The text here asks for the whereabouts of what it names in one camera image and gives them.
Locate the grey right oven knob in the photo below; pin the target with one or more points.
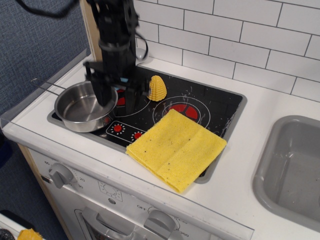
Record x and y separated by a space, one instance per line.
160 224

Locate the yellow toy corn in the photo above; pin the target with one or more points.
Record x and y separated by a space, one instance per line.
157 89

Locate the white and blue spoon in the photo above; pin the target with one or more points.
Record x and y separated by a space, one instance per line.
141 56

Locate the grey sink basin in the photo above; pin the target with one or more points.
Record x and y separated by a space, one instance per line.
287 179

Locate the black toy stove top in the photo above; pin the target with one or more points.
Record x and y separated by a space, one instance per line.
218 110

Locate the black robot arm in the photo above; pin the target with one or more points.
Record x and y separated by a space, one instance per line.
116 21

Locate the yellow cloth bottom corner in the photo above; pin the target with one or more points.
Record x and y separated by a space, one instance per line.
29 234

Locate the grey oven knob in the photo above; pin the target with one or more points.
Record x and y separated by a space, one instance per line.
60 175
160 224

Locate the grey left oven knob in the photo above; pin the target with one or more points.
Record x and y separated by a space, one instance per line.
60 175

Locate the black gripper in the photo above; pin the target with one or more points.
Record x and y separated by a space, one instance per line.
107 73

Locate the yellow towel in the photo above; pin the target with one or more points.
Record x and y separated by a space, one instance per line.
176 150

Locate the wooden side post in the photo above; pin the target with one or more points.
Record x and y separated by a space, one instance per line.
92 31

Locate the stainless steel pot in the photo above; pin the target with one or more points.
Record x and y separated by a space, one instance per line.
79 110

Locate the white toy oven front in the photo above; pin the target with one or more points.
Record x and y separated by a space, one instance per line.
92 209

